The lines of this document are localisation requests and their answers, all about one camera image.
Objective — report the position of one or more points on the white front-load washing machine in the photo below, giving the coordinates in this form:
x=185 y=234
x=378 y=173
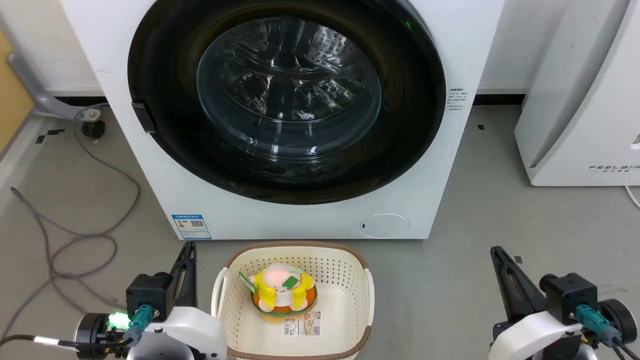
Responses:
x=150 y=195

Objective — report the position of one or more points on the grey wheeled cart leg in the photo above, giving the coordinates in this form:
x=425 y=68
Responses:
x=37 y=92

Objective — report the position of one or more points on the black caster wheel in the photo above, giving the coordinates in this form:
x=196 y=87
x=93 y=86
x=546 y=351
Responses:
x=93 y=129

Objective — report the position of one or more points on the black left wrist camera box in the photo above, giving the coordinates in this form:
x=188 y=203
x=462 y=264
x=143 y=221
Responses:
x=149 y=295

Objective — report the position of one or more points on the yellow orange plush doll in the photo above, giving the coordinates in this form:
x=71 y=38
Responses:
x=280 y=292

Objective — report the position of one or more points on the cream perforated laundry basket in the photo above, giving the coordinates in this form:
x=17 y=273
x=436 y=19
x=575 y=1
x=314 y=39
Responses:
x=345 y=300

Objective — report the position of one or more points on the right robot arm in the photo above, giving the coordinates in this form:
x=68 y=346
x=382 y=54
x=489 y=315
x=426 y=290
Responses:
x=620 y=320

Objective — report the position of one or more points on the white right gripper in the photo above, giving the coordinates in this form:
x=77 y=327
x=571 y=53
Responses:
x=535 y=335

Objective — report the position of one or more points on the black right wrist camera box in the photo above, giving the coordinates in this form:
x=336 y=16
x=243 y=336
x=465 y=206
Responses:
x=570 y=297

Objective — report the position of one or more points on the blue energy label sticker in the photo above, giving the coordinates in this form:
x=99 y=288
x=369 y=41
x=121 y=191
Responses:
x=191 y=226

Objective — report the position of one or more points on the white barcode label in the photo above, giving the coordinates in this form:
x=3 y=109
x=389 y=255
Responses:
x=302 y=325

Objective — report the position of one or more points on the round white filter cover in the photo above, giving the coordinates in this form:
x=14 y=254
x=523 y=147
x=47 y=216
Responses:
x=385 y=225

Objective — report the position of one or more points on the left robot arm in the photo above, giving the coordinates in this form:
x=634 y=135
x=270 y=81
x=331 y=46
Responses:
x=97 y=332

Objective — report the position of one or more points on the white air purifier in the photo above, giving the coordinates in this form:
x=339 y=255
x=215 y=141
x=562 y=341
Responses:
x=575 y=125

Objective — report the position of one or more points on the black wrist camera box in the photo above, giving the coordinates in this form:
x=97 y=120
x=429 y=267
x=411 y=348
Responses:
x=149 y=295
x=570 y=297

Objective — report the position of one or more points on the yellow wooden panel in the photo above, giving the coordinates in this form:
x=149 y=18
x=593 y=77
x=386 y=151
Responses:
x=10 y=100

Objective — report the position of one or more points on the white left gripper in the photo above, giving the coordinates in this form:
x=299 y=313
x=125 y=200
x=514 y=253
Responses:
x=185 y=332

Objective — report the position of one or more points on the small text warning sticker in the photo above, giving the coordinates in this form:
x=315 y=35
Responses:
x=456 y=99

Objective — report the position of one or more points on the round black washer door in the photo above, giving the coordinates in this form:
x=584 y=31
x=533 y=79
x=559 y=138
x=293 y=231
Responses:
x=165 y=130

